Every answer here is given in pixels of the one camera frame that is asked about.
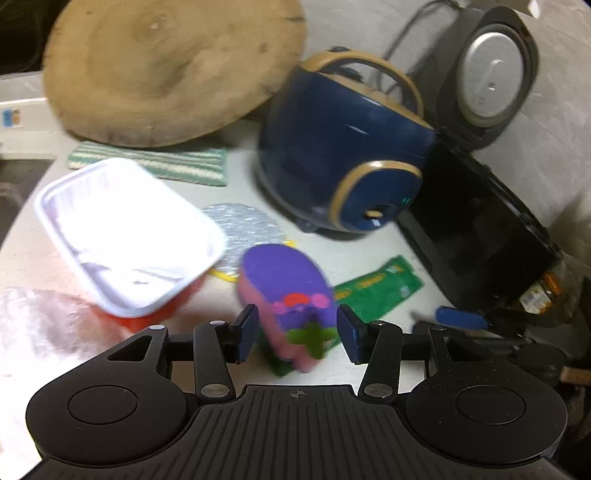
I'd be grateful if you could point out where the red food tray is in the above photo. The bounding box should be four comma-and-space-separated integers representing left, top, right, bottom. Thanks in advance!
33, 158, 228, 332

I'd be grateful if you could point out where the black rice cooker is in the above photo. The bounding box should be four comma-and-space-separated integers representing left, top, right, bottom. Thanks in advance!
397, 4, 564, 310

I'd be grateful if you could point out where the green striped cloth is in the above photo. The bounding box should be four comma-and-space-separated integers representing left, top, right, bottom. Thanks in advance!
67, 142, 228, 186

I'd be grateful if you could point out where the round silver mat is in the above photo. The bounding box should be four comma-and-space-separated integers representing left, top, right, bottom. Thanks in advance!
201, 203, 296, 282

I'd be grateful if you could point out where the glass sauce jar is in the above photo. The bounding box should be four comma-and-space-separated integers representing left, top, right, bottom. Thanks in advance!
519, 270, 564, 315

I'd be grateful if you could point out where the blue rice cooker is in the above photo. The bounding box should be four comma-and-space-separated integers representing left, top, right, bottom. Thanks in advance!
255, 46, 437, 238

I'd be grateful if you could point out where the white plastic container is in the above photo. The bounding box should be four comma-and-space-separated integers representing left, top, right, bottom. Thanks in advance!
0, 76, 58, 134

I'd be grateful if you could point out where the green snack packet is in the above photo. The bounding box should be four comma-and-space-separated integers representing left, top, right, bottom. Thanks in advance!
270, 255, 424, 377

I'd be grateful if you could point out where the stainless steel sink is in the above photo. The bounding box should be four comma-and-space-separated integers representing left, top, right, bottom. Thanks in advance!
0, 159, 56, 222

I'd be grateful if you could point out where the purple eggplant pot holder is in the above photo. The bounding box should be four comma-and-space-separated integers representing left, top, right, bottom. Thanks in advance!
236, 244, 340, 374

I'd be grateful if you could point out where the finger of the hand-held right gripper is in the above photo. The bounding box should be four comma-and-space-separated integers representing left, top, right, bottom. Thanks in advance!
411, 320, 522, 346
436, 306, 489, 330

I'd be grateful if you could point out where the black power cable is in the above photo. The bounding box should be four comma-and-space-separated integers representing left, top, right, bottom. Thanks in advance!
381, 0, 462, 88

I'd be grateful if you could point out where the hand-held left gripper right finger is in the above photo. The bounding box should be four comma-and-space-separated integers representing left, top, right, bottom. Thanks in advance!
336, 305, 481, 402

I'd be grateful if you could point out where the round wooden cutting board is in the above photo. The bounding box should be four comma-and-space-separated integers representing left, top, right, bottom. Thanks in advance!
42, 0, 308, 148

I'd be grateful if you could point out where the translucent white plastic bag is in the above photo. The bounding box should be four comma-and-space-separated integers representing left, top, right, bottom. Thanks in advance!
0, 286, 112, 379

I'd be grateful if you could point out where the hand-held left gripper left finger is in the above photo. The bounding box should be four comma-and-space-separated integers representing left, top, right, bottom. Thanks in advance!
107, 305, 259, 402

